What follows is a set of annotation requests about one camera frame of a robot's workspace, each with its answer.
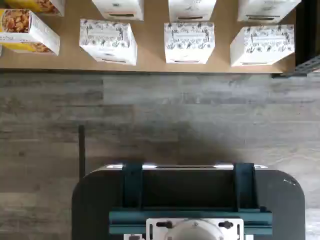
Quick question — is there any grey perforated rack beam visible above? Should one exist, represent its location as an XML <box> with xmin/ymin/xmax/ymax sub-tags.
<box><xmin>271</xmin><ymin>54</ymin><xmax>320</xmax><ymax>79</ymax></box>

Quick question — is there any white boxes group lower shelf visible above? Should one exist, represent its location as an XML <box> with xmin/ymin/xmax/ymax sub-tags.
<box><xmin>0</xmin><ymin>0</ymin><xmax>298</xmax><ymax>75</ymax></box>

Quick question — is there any white floral pantry box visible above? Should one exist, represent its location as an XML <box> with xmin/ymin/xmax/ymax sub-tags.
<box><xmin>91</xmin><ymin>0</ymin><xmax>145</xmax><ymax>22</ymax></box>
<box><xmin>163</xmin><ymin>22</ymin><xmax>216</xmax><ymax>65</ymax></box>
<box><xmin>237</xmin><ymin>0</ymin><xmax>302</xmax><ymax>24</ymax></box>
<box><xmin>79</xmin><ymin>19</ymin><xmax>138</xmax><ymax>67</ymax></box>
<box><xmin>229</xmin><ymin>23</ymin><xmax>295</xmax><ymax>68</ymax></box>
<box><xmin>167</xmin><ymin>0</ymin><xmax>217</xmax><ymax>24</ymax></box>

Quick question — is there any black rack post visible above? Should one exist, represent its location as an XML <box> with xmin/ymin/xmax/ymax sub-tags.
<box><xmin>294</xmin><ymin>0</ymin><xmax>320</xmax><ymax>68</ymax></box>

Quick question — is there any yellow white granola box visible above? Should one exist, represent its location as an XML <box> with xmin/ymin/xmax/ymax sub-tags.
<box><xmin>0</xmin><ymin>8</ymin><xmax>61</xmax><ymax>57</ymax></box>
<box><xmin>4</xmin><ymin>0</ymin><xmax>66</xmax><ymax>17</ymax></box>

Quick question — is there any dark robot base cart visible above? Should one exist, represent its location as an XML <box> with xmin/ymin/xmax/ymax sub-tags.
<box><xmin>71</xmin><ymin>163</ymin><xmax>306</xmax><ymax>240</ymax></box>

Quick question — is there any teal metal base frame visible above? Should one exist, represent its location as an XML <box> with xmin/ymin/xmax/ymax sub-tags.
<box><xmin>109</xmin><ymin>162</ymin><xmax>273</xmax><ymax>236</ymax></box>

